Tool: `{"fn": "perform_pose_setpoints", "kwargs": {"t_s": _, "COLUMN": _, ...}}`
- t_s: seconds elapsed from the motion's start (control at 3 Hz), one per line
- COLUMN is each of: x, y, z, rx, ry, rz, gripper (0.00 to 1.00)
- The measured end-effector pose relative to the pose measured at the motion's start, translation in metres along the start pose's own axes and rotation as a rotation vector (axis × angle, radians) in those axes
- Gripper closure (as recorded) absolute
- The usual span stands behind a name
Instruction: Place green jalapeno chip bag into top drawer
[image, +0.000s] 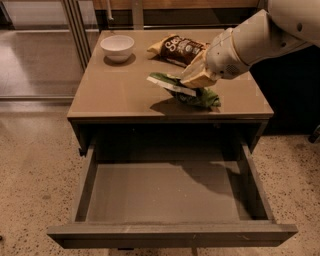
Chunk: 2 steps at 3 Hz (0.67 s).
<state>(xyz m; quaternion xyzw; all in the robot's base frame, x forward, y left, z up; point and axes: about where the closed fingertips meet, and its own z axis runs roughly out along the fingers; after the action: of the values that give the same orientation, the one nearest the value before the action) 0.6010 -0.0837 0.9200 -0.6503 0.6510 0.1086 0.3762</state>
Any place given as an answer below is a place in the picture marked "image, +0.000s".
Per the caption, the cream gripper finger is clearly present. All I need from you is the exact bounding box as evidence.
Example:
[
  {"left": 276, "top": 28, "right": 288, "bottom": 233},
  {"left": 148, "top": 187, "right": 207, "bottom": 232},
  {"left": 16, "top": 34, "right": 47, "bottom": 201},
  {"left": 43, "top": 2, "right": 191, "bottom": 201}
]
[
  {"left": 180, "top": 72, "right": 220, "bottom": 88},
  {"left": 181, "top": 51, "right": 208, "bottom": 80}
]

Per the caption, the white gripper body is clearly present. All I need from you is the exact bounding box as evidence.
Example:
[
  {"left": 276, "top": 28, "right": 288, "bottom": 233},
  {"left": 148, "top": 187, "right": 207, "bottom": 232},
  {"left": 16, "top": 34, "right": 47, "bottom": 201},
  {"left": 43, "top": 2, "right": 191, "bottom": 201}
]
[{"left": 205, "top": 28, "right": 249, "bottom": 80}]

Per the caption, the green jalapeno chip bag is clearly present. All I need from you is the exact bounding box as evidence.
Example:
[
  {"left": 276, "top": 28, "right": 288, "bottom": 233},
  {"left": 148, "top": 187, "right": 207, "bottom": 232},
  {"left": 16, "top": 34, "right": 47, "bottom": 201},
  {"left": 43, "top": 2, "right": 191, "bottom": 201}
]
[{"left": 147, "top": 72, "right": 221, "bottom": 108}]

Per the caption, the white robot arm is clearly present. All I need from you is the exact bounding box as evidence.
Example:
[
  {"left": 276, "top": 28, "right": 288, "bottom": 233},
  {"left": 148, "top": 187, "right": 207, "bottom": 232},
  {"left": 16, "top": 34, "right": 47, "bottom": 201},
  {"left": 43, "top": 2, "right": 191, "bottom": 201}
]
[{"left": 181, "top": 0, "right": 320, "bottom": 88}]

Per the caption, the brown chip bag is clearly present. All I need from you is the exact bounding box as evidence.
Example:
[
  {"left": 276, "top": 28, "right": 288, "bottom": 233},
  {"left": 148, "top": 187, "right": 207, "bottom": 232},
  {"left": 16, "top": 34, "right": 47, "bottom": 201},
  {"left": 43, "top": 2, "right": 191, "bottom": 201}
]
[{"left": 147, "top": 34, "right": 209, "bottom": 67}]

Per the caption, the grey drawer cabinet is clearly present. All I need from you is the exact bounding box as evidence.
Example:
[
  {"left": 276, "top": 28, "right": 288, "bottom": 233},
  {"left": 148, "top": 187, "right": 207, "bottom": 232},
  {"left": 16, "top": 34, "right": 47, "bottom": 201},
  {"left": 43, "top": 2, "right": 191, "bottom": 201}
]
[{"left": 67, "top": 29, "right": 273, "bottom": 154}]

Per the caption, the open grey top drawer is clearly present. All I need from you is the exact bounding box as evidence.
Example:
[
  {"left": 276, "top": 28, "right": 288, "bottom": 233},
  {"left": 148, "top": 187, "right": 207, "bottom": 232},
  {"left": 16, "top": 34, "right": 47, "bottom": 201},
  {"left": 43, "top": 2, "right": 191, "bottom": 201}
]
[{"left": 47, "top": 140, "right": 297, "bottom": 248}]

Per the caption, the white ceramic bowl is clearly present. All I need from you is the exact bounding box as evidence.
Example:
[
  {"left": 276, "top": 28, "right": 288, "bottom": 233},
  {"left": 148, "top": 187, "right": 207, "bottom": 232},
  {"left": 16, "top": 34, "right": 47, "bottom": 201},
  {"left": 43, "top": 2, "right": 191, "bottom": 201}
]
[{"left": 100, "top": 35, "right": 135, "bottom": 63}]

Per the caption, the metal shelf bracket rail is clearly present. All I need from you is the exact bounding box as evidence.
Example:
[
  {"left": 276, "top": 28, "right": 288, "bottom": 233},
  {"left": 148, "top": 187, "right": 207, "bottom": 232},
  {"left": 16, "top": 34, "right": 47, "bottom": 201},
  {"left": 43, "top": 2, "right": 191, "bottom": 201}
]
[{"left": 130, "top": 0, "right": 261, "bottom": 31}]

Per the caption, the metal frame post left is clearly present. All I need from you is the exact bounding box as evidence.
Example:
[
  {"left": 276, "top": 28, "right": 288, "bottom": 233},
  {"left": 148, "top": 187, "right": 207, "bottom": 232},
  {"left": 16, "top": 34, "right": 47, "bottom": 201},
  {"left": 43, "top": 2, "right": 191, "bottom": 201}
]
[{"left": 60, "top": 0, "right": 91, "bottom": 70}]

